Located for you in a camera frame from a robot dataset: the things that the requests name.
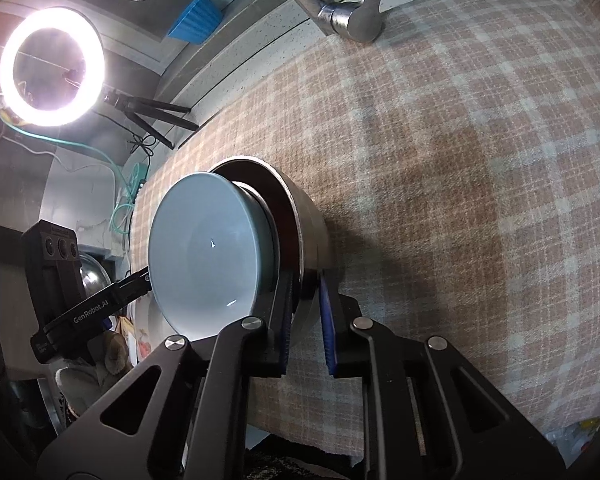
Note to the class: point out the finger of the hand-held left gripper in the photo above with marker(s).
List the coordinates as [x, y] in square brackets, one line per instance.
[135, 277]
[135, 297]

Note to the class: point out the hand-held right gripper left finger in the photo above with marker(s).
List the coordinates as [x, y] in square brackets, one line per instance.
[275, 320]

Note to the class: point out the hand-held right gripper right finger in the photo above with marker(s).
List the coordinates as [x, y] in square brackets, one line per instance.
[327, 325]

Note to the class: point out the light blue ceramic bowl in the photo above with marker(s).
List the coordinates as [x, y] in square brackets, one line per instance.
[205, 250]

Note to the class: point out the large stainless steel bowl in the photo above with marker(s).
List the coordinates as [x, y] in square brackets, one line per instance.
[310, 230]

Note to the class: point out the person's left hand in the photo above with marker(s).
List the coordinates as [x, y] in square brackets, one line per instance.
[115, 352]

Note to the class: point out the steel pot lid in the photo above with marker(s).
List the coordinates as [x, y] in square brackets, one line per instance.
[95, 275]

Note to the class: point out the black tripod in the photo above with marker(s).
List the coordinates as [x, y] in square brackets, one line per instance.
[150, 107]

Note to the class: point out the beige checked table cloth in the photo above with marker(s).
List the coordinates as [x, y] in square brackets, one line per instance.
[455, 185]

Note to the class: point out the blue fluted silicone cup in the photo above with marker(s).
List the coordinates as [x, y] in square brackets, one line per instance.
[195, 20]

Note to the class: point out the chrome sink faucet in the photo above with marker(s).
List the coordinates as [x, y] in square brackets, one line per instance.
[355, 20]

